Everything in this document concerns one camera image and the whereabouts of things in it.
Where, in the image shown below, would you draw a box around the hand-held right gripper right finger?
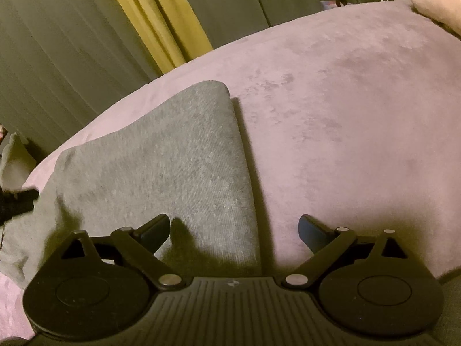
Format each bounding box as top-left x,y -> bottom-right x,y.
282,213 -> 405,289

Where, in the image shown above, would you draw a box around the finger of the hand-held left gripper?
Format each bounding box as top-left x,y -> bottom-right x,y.
0,188 -> 39,224

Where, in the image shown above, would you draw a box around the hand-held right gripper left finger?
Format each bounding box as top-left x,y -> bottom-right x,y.
61,213 -> 183,291

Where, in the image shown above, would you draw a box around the grey sweat pants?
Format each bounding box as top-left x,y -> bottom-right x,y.
0,80 -> 262,291

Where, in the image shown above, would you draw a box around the grey cloth on chair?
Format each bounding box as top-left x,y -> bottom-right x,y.
0,133 -> 37,192

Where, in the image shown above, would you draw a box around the pink blanket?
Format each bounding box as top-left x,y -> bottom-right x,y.
0,1 -> 461,339

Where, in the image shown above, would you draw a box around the yellow curtain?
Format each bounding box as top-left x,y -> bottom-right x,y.
99,0 -> 214,78

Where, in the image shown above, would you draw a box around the pink pillow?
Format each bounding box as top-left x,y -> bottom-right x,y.
405,0 -> 461,38

